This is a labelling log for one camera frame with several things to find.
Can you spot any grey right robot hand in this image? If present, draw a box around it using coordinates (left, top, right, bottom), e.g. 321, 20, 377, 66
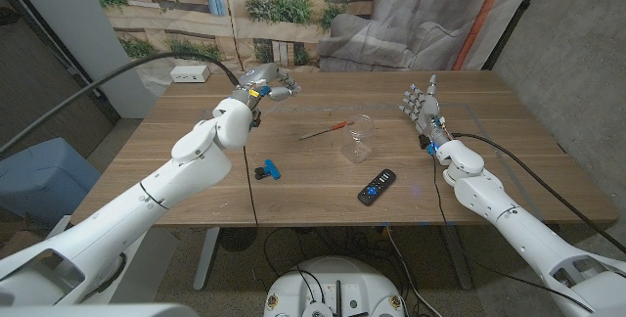
398, 73, 451, 150

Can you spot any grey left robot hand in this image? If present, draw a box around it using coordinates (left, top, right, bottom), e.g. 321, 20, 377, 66
229, 62, 302, 109

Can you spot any clear plastic beaker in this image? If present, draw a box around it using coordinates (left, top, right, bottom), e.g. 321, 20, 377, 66
340, 113, 378, 164

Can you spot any black TV remote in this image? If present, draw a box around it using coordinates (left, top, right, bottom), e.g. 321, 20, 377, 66
357, 167, 398, 207

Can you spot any white power strip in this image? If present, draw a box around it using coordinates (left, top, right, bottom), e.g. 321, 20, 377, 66
169, 65, 212, 84

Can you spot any printed fabric backdrop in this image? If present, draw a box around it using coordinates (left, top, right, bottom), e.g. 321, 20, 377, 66
79, 0, 546, 97

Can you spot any blue and black binder clip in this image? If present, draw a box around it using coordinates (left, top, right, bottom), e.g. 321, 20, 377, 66
253, 158, 282, 182

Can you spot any black backdrop stand pole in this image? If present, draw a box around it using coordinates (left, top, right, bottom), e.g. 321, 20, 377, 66
481, 0, 550, 71

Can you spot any white table leg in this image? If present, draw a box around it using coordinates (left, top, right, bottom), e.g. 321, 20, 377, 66
439, 225, 474, 292
193, 226, 221, 293

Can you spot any black round floor fan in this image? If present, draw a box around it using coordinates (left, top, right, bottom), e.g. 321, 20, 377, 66
217, 226, 259, 252

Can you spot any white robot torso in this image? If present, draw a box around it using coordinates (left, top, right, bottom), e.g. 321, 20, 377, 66
263, 255, 407, 317

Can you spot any white pillar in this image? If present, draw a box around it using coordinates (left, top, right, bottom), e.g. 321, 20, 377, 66
2, 0, 157, 120

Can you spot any blue-grey storage bin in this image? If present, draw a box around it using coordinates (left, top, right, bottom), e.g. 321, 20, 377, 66
0, 136, 103, 230

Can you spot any white base with blue panels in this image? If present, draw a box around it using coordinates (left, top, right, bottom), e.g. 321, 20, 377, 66
43, 214, 74, 245

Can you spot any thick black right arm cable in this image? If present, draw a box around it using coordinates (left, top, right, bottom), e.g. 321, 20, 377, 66
449, 132, 626, 255

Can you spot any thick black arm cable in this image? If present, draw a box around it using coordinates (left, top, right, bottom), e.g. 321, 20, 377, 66
449, 132, 626, 255
0, 51, 241, 155

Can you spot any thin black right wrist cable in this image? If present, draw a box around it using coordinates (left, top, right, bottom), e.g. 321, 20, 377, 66
430, 153, 596, 314

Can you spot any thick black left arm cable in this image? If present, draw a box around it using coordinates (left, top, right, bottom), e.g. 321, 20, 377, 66
0, 51, 241, 155

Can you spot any light grey floor cable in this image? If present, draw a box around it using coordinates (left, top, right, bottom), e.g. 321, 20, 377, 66
384, 226, 444, 317

